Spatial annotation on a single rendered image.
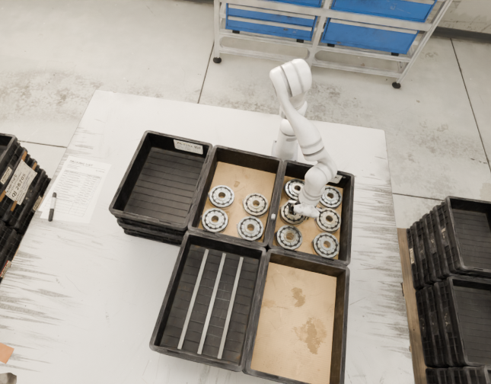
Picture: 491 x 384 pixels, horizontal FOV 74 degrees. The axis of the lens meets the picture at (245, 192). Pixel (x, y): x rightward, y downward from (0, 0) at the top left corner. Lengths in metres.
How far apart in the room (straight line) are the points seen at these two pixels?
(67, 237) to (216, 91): 1.85
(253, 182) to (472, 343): 1.33
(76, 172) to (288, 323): 1.15
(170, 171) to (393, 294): 1.07
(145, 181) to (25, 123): 1.76
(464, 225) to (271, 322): 1.30
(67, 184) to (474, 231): 2.08
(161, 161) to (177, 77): 1.68
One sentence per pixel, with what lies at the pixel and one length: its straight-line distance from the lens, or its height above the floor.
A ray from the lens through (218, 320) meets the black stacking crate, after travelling 1.22.
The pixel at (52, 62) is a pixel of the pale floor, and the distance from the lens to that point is 3.49.
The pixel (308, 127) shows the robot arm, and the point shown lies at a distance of 0.99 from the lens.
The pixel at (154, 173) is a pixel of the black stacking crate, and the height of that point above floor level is 0.83.
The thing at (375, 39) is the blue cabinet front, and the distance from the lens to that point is 3.10.
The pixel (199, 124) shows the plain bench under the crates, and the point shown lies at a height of 0.70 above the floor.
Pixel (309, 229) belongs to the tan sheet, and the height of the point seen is 0.83.
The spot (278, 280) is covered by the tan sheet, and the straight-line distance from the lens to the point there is 1.26.
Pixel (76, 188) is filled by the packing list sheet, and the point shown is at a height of 0.70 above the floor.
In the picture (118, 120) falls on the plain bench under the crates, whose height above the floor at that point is 0.70.
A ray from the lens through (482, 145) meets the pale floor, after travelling 3.38.
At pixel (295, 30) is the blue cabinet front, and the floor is 0.39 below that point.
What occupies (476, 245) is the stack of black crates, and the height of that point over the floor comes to 0.49.
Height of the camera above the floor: 2.04
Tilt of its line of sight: 60 degrees down
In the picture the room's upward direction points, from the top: 8 degrees clockwise
